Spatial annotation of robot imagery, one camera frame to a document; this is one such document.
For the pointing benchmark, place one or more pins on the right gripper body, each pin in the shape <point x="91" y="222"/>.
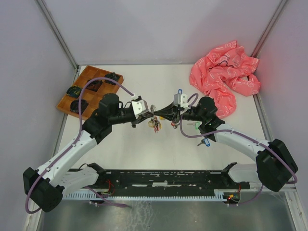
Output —
<point x="176" y="114"/>

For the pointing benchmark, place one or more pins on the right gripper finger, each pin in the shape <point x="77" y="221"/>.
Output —
<point x="167" y="109"/>
<point x="166" y="114"/>

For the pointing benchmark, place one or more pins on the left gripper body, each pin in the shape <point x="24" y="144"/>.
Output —
<point x="136" y="121"/>

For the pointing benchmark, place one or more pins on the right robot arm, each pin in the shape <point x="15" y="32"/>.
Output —
<point x="273" y="165"/>

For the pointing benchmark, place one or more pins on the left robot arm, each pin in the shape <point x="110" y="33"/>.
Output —
<point x="46" y="185"/>

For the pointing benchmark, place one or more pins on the key with red tag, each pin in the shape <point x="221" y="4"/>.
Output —
<point x="175" y="125"/>

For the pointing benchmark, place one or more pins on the key with green tag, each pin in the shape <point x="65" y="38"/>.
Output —
<point x="194" y="124"/>

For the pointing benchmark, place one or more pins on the black coiled item in tray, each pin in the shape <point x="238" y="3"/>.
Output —
<point x="112" y="78"/>
<point x="95" y="85"/>
<point x="74" y="106"/>

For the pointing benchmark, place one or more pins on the pink patterned cloth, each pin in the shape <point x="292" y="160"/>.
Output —
<point x="224" y="70"/>

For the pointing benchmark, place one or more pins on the black green coiled item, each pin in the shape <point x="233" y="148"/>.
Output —
<point x="74" y="91"/>

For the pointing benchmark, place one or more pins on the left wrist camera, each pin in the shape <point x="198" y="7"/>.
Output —
<point x="139" y="106"/>

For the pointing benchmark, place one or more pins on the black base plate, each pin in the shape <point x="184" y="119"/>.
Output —
<point x="166" y="182"/>

